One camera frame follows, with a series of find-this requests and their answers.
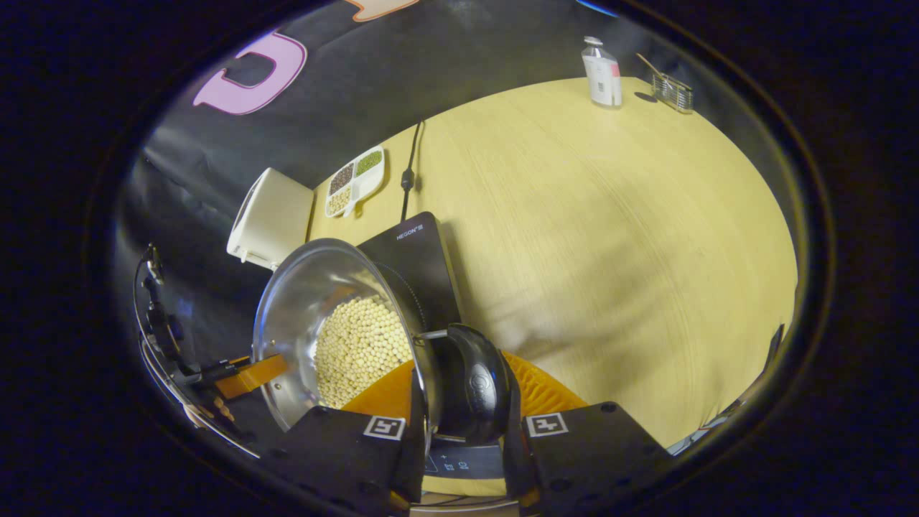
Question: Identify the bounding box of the black induction cooktop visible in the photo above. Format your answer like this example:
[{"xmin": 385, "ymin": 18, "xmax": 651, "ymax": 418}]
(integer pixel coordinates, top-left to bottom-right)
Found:
[{"xmin": 357, "ymin": 211, "xmax": 503, "ymax": 480}]

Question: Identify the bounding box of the black power cable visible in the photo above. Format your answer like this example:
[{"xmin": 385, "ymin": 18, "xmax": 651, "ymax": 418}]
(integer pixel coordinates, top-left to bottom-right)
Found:
[{"xmin": 399, "ymin": 121, "xmax": 424, "ymax": 223}]

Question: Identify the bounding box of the black backdrop cloth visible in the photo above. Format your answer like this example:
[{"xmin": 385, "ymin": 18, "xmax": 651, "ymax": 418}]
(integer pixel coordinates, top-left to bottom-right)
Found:
[{"xmin": 115, "ymin": 0, "xmax": 726, "ymax": 446}]

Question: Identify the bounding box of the pile of yellow soybeans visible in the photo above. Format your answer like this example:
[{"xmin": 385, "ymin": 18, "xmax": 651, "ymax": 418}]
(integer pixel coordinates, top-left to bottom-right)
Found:
[{"xmin": 314, "ymin": 296, "xmax": 414, "ymax": 410}]

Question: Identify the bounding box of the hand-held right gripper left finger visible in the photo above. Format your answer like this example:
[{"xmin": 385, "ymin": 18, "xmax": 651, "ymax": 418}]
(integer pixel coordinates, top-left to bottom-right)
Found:
[{"xmin": 262, "ymin": 359, "xmax": 428, "ymax": 514}]

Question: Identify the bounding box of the white divided dish of beans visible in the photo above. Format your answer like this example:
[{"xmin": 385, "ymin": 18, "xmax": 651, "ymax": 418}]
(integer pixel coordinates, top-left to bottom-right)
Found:
[{"xmin": 325, "ymin": 146, "xmax": 386, "ymax": 218}]

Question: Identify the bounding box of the clear plastic bottle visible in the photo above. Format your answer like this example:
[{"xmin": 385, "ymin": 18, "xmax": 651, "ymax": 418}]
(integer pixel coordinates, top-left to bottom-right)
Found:
[{"xmin": 581, "ymin": 36, "xmax": 623, "ymax": 108}]

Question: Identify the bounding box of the steel pot with black handles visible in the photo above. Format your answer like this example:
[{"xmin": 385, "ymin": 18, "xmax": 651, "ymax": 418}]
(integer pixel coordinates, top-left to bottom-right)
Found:
[{"xmin": 251, "ymin": 238, "xmax": 512, "ymax": 446}]

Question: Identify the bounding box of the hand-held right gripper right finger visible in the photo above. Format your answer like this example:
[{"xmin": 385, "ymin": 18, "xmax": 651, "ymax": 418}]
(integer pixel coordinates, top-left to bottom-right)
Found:
[{"xmin": 500, "ymin": 350, "xmax": 672, "ymax": 512}]

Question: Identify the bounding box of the white box appliance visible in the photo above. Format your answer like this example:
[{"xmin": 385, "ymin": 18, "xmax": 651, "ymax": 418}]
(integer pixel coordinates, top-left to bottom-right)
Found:
[{"xmin": 227, "ymin": 167, "xmax": 315, "ymax": 272}]

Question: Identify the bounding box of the wooden stick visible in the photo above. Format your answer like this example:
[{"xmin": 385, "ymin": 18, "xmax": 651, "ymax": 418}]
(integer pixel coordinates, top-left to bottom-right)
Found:
[{"xmin": 635, "ymin": 52, "xmax": 672, "ymax": 90}]

